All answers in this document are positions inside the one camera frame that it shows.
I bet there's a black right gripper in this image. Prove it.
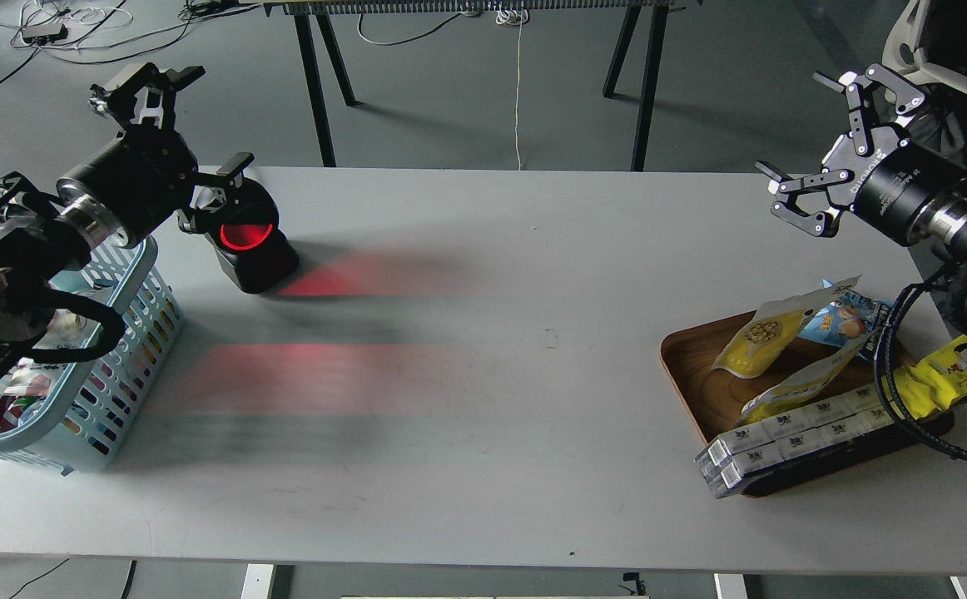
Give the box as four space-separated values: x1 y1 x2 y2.
755 63 967 247

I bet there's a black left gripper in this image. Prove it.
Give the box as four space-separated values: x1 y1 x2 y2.
55 63 255 249

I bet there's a yellow nut snack pouch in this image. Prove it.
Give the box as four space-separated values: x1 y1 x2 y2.
712 275 860 379

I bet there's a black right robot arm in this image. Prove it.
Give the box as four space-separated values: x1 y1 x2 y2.
756 64 967 336

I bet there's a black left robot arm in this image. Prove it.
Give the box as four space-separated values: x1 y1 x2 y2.
0 63 254 378

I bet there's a blue snack bag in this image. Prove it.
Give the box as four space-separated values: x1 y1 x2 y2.
798 288 895 348

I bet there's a light blue plastic basket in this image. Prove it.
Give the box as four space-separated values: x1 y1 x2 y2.
0 239 183 474

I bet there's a yellow cartoon snack bag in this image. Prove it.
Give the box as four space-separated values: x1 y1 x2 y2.
895 334 967 420

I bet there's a white boxed snack pack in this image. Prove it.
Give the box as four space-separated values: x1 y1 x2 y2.
694 386 912 499

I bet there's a red white snack bag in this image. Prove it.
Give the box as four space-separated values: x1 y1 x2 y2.
0 309 94 433

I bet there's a white office chair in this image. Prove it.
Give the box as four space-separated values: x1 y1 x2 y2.
881 0 967 159

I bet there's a black barcode scanner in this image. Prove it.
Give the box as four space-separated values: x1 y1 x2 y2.
196 178 300 295

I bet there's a yellow white flat pouch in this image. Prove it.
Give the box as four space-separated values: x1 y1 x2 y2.
733 331 878 428

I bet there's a black trestle table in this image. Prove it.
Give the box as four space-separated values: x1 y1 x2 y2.
239 1 669 171

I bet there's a brown wooden tray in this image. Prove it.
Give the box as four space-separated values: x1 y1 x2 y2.
659 312 914 498

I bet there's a floor cables and adapter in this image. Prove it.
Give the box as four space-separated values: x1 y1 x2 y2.
0 0 260 116

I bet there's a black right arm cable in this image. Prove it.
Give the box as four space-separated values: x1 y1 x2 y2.
873 241 967 472

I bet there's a white hanging cable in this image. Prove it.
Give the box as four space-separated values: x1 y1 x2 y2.
496 8 531 171

